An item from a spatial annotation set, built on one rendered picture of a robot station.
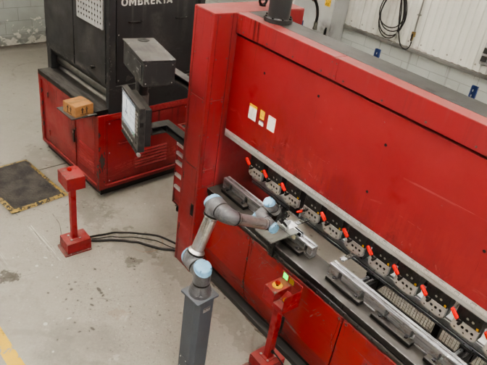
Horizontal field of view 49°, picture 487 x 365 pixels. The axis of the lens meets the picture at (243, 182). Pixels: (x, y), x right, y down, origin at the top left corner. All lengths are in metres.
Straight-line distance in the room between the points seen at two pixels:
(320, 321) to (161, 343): 1.26
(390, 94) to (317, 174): 0.81
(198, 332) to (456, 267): 1.69
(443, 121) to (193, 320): 1.98
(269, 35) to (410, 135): 1.22
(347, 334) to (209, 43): 2.18
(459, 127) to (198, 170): 2.17
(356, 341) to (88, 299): 2.20
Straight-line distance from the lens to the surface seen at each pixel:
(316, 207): 3.60
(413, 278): 3.25
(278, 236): 3.75
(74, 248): 5.03
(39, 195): 5.85
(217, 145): 4.24
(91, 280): 4.78
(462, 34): 7.61
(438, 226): 3.03
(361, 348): 3.61
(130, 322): 4.42
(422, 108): 2.91
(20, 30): 10.09
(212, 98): 4.01
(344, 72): 3.20
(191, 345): 3.78
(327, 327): 3.76
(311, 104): 3.44
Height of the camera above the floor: 3.21
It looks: 31 degrees down
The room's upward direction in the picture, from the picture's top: 9 degrees clockwise
